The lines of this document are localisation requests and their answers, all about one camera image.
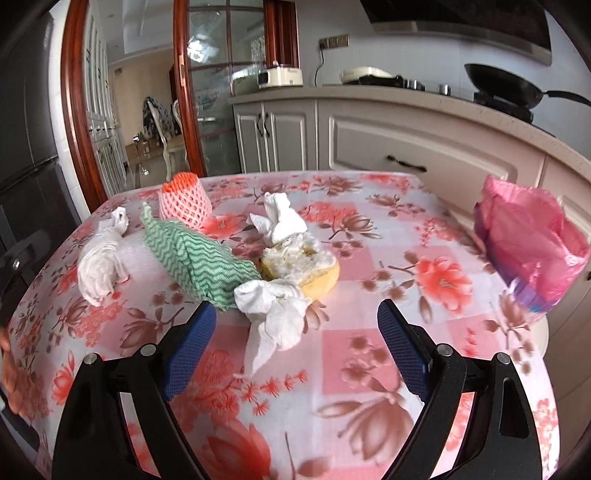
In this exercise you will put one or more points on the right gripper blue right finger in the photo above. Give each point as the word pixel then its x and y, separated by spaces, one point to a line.
pixel 410 347

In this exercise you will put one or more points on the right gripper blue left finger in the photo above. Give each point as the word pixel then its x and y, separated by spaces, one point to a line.
pixel 182 347

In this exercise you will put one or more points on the green zigzag cloth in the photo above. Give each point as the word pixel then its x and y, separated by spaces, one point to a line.
pixel 203 267

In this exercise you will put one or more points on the white plastic bag wad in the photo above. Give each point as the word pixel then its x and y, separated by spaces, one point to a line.
pixel 99 267

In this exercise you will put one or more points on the white tissue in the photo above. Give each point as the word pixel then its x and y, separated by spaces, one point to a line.
pixel 275 310
pixel 280 222

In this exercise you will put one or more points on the yellow white scrub sponge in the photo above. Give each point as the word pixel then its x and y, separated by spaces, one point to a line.
pixel 305 261

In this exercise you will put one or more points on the tall pink foam fruit net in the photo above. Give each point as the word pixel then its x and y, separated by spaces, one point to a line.
pixel 184 199

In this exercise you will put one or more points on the pink-lined trash bin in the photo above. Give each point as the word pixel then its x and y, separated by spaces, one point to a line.
pixel 530 241

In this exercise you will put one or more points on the lower kitchen cabinets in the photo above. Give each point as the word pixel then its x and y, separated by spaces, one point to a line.
pixel 449 144

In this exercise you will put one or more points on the person's left hand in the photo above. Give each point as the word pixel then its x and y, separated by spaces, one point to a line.
pixel 14 378

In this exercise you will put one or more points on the dark refrigerator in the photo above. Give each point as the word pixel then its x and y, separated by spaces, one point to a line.
pixel 34 194

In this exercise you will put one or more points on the floral pink tablecloth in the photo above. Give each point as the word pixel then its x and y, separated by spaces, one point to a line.
pixel 329 403

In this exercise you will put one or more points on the white stool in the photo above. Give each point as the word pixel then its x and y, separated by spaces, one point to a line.
pixel 539 332

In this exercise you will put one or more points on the white dining chair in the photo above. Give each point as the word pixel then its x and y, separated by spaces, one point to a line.
pixel 158 124

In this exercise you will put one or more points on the wooden sliding glass door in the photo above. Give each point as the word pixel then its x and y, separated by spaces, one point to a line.
pixel 191 56

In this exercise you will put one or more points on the white rice cooker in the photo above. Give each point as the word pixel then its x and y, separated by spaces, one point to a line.
pixel 279 76

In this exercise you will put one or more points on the black wok pan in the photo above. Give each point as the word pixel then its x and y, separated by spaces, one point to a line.
pixel 496 82

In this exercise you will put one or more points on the black range hood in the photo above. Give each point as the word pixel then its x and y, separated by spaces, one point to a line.
pixel 519 26

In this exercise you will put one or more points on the wall power outlet left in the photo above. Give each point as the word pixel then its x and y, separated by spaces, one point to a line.
pixel 334 42

